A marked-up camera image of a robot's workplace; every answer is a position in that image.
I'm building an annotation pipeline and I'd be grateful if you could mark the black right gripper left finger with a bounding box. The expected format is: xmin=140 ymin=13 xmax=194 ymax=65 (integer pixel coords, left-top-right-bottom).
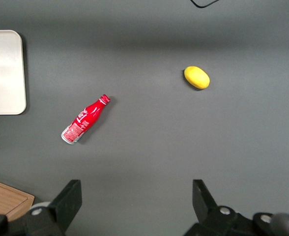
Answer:
xmin=48 ymin=179 xmax=83 ymax=232

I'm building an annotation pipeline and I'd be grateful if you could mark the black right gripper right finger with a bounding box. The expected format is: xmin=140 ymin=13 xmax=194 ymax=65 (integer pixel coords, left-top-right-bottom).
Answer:
xmin=192 ymin=178 xmax=221 ymax=224

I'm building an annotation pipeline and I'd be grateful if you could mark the cream rectangular tray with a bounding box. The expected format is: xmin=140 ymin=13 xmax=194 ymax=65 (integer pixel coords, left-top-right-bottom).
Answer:
xmin=0 ymin=29 xmax=28 ymax=116

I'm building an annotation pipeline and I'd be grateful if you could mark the wooden two-drawer cabinet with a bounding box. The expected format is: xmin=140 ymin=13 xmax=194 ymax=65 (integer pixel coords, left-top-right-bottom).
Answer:
xmin=0 ymin=177 xmax=35 ymax=222

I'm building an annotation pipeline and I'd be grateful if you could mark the red cola bottle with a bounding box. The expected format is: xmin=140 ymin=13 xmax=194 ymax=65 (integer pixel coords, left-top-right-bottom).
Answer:
xmin=60 ymin=93 xmax=111 ymax=146

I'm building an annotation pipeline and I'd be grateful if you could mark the yellow lemon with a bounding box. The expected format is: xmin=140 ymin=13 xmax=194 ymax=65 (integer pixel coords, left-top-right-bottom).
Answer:
xmin=183 ymin=65 xmax=211 ymax=90

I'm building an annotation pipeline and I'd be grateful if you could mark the black looped table cable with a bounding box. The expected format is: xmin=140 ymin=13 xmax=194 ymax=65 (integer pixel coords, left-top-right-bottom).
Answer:
xmin=189 ymin=0 xmax=221 ymax=9

